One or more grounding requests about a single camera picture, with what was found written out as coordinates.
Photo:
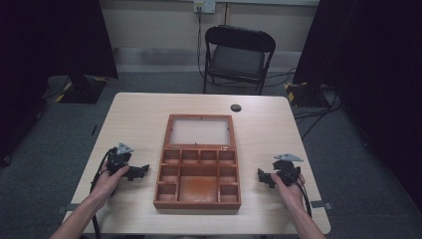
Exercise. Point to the wooden compartment box with lid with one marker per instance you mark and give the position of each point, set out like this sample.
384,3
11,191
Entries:
198,172

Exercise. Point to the black folding chair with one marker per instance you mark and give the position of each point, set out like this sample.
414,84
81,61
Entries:
237,59

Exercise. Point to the white wall socket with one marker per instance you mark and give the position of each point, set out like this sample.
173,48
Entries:
204,5

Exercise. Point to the dark curtain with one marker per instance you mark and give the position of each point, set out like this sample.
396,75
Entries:
375,66
49,49

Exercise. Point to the yellow and black stand base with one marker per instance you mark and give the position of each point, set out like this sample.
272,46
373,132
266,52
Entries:
303,94

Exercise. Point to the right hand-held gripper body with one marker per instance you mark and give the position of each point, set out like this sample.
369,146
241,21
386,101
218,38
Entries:
287,171

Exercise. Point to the grey tape strip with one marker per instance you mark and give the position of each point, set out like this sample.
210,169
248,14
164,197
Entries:
66,208
321,205

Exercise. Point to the person's right hand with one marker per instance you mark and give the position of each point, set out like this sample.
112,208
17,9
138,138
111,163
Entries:
292,195

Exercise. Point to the person's left hand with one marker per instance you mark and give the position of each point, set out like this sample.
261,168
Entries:
106,186

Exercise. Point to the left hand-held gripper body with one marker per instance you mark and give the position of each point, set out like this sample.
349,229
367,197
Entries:
116,160

